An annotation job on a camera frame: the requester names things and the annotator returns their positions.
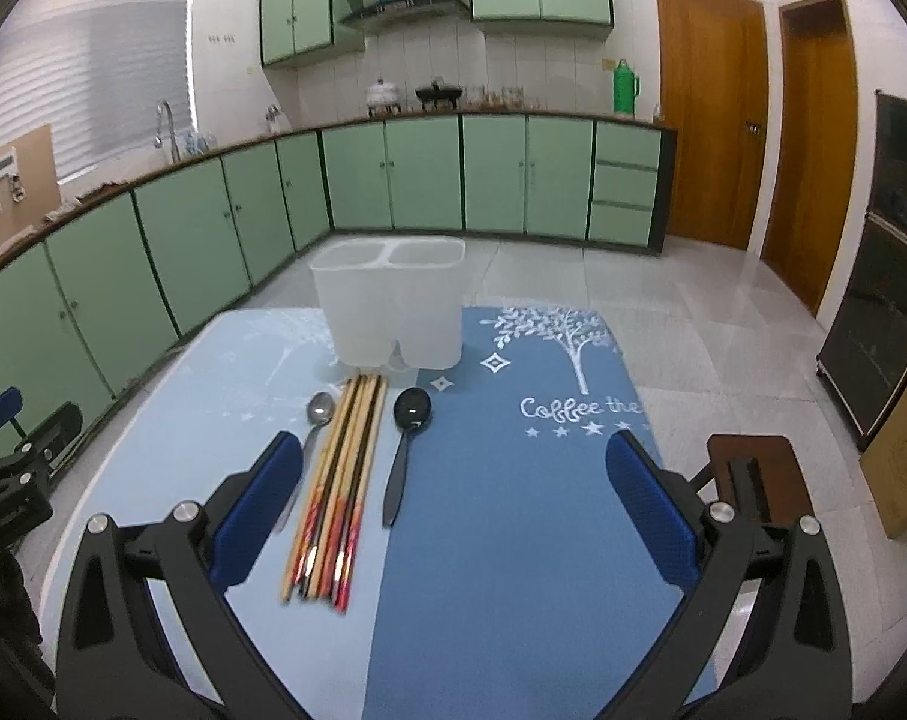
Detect black glass cabinet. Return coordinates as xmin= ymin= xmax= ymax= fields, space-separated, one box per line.
xmin=816 ymin=91 xmax=907 ymax=449

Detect black wok on stove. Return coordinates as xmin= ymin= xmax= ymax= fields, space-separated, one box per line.
xmin=415 ymin=82 xmax=463 ymax=112

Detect cardboard box with picture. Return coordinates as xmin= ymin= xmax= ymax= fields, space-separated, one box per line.
xmin=0 ymin=124 xmax=61 ymax=255

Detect wooden door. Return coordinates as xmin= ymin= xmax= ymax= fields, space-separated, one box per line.
xmin=657 ymin=0 xmax=769 ymax=250
xmin=761 ymin=0 xmax=858 ymax=314

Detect yellow cardboard box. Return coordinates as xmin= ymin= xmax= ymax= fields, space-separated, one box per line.
xmin=862 ymin=385 xmax=907 ymax=539

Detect pink bamboo chopstick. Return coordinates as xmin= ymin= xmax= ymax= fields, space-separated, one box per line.
xmin=346 ymin=376 xmax=389 ymax=605

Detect window roller blind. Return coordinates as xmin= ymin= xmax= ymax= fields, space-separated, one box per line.
xmin=0 ymin=0 xmax=195 ymax=179

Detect green thermos flask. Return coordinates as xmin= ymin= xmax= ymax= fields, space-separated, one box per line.
xmin=613 ymin=59 xmax=641 ymax=117

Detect chrome sink faucet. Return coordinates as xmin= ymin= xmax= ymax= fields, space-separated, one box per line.
xmin=154 ymin=99 xmax=180 ymax=164

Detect black red chopstick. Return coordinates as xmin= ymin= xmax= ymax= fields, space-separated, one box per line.
xmin=328 ymin=376 xmax=383 ymax=613

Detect dark wooden chopstick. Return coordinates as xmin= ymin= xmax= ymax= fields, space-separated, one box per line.
xmin=301 ymin=374 xmax=376 ymax=600

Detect green lower kitchen cabinets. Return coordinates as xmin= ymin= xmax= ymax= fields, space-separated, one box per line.
xmin=0 ymin=112 xmax=680 ymax=455

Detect black range hood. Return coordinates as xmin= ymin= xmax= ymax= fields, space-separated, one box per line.
xmin=340 ymin=0 xmax=471 ymax=34

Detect bamboo chopstick red end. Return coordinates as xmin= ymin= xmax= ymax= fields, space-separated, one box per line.
xmin=312 ymin=374 xmax=379 ymax=598

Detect plain bamboo chopstick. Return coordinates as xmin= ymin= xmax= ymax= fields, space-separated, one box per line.
xmin=281 ymin=377 xmax=361 ymax=603

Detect dark blue table mat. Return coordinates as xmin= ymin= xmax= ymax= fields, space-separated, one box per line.
xmin=364 ymin=305 xmax=681 ymax=718

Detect red patterned bamboo chopstick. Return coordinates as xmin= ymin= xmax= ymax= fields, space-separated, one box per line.
xmin=294 ymin=375 xmax=368 ymax=600

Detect white cooking pot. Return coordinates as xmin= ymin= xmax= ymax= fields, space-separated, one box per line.
xmin=366 ymin=78 xmax=401 ymax=119

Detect silver metal spoon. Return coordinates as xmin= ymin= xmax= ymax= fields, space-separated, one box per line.
xmin=273 ymin=390 xmax=337 ymax=533

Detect right wooden door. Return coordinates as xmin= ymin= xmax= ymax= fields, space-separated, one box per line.
xmin=761 ymin=0 xmax=858 ymax=314

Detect left wooden door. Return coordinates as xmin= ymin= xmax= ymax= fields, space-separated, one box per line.
xmin=657 ymin=0 xmax=769 ymax=250

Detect brown wooden stool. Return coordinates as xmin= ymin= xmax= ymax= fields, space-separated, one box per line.
xmin=707 ymin=434 xmax=815 ymax=528

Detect white two-compartment utensil holder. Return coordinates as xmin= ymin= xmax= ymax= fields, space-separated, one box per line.
xmin=310 ymin=236 xmax=467 ymax=371

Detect black plastic spoon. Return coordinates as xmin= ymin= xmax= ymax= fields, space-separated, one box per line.
xmin=382 ymin=387 xmax=433 ymax=528

